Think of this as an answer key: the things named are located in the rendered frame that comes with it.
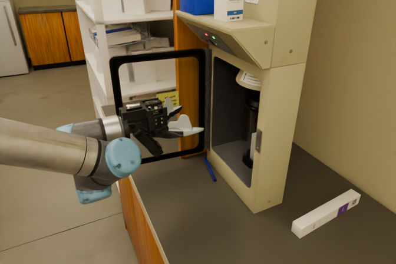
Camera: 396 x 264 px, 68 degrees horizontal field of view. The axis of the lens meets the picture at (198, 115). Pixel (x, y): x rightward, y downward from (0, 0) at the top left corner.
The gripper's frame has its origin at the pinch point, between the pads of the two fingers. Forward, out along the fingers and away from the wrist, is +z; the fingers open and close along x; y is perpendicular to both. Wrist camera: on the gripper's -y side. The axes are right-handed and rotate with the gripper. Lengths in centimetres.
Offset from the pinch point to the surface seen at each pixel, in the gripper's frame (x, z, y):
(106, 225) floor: 94, -26, -123
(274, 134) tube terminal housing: -14.2, 18.0, -2.1
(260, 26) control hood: -14.0, 10.5, 27.0
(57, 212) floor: 122, -57, -123
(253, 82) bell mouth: -4.1, 16.9, 9.5
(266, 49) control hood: -14.3, 12.5, 21.9
